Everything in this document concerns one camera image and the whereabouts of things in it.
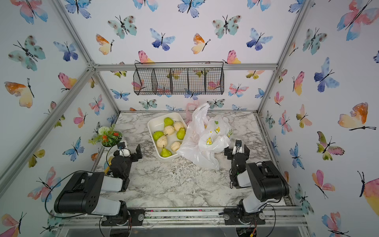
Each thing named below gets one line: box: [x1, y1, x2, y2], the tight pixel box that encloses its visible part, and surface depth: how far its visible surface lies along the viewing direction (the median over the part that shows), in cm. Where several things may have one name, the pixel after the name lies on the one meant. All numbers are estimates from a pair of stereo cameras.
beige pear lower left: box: [156, 135, 168, 148], surface depth 98 cm
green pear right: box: [176, 127, 186, 140], surface depth 101 cm
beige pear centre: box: [162, 125, 175, 137], surface depth 104 cm
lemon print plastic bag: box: [197, 115, 234, 153], surface depth 84 cm
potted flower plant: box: [88, 124, 123, 148], surface depth 90 cm
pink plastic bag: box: [186, 100, 199, 126], surface depth 123 cm
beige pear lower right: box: [170, 141, 181, 152], surface depth 95 cm
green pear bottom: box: [160, 144, 173, 158], surface depth 93 cm
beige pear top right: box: [173, 120, 185, 132], surface depth 107 cm
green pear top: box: [163, 117, 174, 128], surface depth 110 cm
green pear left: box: [152, 130, 165, 142], surface depth 101 cm
